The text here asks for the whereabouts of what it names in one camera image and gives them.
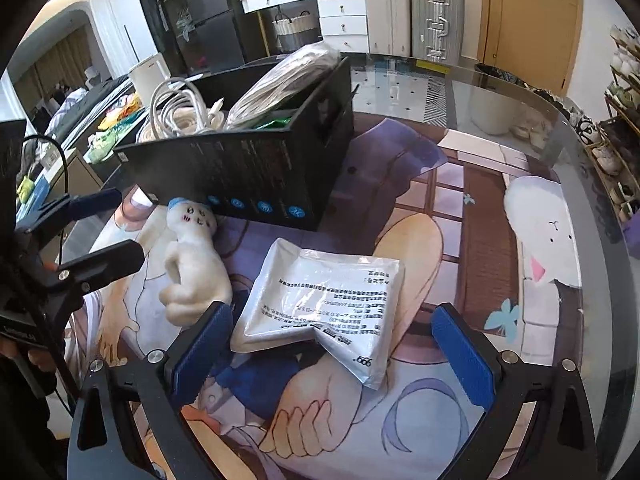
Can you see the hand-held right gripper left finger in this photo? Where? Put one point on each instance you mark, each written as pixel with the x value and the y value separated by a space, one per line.
pixel 200 357

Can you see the purple bag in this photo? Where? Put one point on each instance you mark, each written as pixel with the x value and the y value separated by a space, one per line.
pixel 634 225

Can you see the rows of shoes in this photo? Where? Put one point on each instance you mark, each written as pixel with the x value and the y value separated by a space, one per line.
pixel 607 145

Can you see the silver suitcase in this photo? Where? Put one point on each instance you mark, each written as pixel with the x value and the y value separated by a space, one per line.
pixel 437 20

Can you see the black cardboard box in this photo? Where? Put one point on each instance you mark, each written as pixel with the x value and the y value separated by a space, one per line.
pixel 240 175

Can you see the person's left forearm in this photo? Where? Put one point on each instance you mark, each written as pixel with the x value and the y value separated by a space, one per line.
pixel 25 425

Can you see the beige suitcase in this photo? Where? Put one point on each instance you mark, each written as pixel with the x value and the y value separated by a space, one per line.
pixel 387 15

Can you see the grey side cabinet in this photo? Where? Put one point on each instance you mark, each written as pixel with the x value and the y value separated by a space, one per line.
pixel 75 175

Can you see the white printed plastic packet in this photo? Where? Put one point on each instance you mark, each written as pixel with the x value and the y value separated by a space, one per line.
pixel 320 300

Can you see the wooden door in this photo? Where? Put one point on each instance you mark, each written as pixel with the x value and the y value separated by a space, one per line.
pixel 530 25

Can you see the white plush toy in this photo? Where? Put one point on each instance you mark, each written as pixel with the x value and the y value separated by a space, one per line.
pixel 192 265

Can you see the woven laundry basket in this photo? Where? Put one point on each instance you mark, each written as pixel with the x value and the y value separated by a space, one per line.
pixel 296 32

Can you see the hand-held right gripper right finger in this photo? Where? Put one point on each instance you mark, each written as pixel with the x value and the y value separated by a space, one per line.
pixel 465 360

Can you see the white dressing desk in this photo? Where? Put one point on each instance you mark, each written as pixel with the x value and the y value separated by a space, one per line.
pixel 342 15

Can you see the black trash bag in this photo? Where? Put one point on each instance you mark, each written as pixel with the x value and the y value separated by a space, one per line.
pixel 500 74

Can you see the wooden shoe rack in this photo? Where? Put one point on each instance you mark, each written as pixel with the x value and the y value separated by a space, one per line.
pixel 620 125

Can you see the pile of colourful clothes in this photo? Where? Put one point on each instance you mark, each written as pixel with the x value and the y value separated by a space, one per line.
pixel 115 130

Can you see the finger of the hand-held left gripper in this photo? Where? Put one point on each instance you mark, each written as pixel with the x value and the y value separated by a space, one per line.
pixel 107 257
pixel 97 204

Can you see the person's left hand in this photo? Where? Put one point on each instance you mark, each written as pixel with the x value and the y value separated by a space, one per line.
pixel 39 358

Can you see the white air purifier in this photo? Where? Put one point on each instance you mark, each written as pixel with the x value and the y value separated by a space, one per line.
pixel 149 77

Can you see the printed cartoon table mat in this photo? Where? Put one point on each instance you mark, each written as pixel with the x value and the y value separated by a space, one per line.
pixel 425 240

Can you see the green packet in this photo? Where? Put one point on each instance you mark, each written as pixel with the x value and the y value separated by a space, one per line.
pixel 274 123

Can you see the black refrigerator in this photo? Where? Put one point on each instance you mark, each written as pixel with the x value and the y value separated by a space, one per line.
pixel 210 15

